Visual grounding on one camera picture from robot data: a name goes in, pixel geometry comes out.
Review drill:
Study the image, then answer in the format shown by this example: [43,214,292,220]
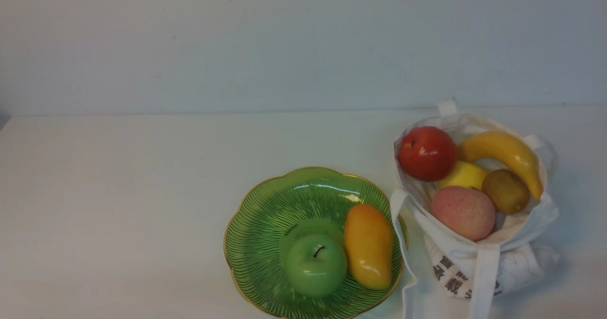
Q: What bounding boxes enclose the pink peach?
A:
[431,186,496,242]

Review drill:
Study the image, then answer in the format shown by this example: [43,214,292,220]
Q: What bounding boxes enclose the green glass fruit plate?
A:
[223,166,408,319]

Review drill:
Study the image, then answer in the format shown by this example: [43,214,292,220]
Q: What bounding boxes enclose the yellow banana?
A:
[458,131,544,200]

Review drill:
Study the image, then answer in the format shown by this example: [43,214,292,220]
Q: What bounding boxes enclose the white canvas tote bag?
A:
[390,97,560,319]

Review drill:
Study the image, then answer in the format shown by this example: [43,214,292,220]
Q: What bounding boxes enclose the orange yellow mango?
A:
[343,204,393,291]

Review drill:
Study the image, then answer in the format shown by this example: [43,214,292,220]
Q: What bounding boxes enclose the yellow lemon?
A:
[438,161,488,190]

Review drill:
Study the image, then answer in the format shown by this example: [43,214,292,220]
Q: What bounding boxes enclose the red apple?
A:
[396,126,458,182]

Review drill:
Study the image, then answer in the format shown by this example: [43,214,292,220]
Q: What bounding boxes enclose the green apple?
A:
[285,233,348,298]

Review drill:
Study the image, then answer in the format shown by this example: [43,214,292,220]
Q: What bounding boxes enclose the brown kiwi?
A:
[481,169,530,215]

